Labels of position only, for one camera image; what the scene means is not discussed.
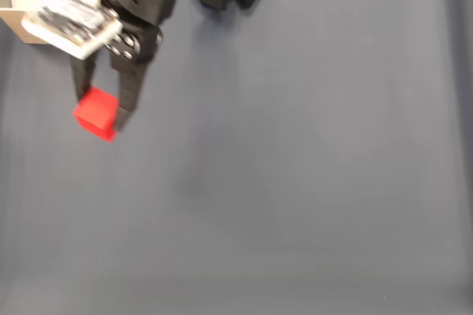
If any beige open box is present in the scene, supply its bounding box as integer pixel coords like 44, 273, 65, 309
0, 0, 77, 46

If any red cube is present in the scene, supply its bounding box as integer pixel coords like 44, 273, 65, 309
71, 87, 120, 143

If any white camera board with mount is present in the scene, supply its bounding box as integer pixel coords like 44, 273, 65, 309
21, 0, 123, 60

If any grey table mat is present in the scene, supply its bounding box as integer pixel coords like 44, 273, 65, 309
0, 0, 473, 315

